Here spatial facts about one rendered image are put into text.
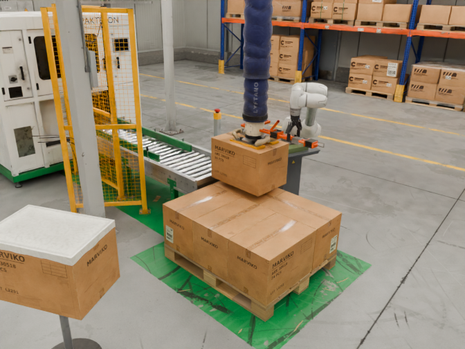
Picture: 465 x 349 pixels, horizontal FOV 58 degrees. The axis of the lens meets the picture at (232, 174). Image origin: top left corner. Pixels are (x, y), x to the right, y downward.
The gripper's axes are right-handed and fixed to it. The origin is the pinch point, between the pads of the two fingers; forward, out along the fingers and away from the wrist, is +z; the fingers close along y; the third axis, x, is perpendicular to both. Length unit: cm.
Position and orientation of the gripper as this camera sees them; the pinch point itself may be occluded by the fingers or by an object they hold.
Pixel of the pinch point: (293, 138)
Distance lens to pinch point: 350.3
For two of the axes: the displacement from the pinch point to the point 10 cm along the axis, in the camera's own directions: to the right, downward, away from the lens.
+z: -0.2, 9.2, 4.0
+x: 7.2, 2.9, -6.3
